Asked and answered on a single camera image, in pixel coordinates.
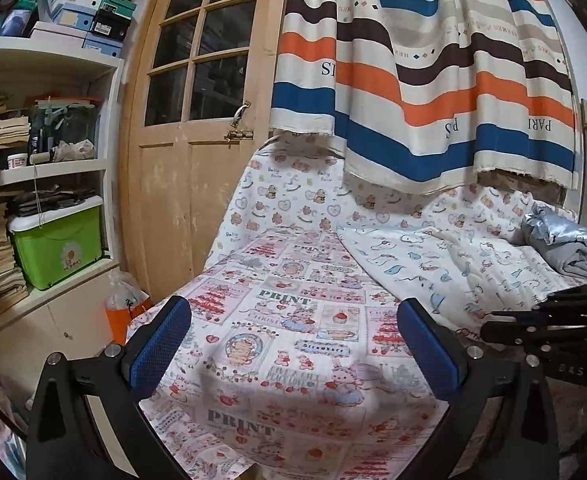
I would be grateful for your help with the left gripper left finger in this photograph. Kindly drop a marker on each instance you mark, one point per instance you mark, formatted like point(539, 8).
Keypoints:
point(64, 441)

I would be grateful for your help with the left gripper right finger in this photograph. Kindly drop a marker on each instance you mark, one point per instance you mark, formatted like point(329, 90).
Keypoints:
point(523, 440)

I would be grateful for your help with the white cartoon cat pants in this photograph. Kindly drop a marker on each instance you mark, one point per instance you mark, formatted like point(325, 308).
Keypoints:
point(460, 282)

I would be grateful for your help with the folded grey blue clothes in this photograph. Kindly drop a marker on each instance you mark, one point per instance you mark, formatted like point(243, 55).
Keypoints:
point(560, 241)

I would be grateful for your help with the orange plastic bag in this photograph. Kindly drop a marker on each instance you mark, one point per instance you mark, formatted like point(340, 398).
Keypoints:
point(126, 302)

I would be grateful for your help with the green storage box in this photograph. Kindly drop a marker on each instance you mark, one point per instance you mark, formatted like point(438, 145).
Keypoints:
point(54, 244)

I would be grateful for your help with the pink strawberry print sheet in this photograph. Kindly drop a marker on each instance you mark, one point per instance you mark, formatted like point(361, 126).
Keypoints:
point(293, 361)

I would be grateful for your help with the striped hanging curtain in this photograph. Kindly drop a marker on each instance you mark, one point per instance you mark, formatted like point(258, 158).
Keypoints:
point(423, 95)

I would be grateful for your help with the bear print white sheet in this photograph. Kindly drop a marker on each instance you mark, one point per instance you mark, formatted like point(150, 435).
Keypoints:
point(301, 181)

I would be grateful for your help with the white shelving unit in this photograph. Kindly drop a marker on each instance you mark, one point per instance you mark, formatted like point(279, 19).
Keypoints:
point(59, 93)

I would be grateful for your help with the wooden glass panel door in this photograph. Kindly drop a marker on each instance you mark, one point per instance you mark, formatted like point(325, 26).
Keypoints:
point(196, 106)

